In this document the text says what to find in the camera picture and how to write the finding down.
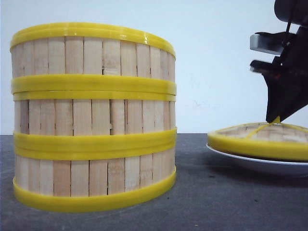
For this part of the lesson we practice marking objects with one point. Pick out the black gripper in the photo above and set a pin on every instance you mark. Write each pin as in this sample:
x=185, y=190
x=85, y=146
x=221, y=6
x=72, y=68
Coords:
x=287, y=93

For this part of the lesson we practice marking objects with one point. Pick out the bamboo steamer lid yellow rim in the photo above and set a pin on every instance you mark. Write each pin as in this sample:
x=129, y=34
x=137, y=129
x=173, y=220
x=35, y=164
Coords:
x=274, y=141

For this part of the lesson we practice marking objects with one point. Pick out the bamboo steamer basket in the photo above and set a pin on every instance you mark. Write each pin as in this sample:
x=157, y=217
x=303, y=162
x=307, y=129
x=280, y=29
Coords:
x=112, y=184
x=91, y=61
x=78, y=129

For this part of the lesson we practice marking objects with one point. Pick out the white plate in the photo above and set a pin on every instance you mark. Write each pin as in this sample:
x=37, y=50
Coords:
x=271, y=167

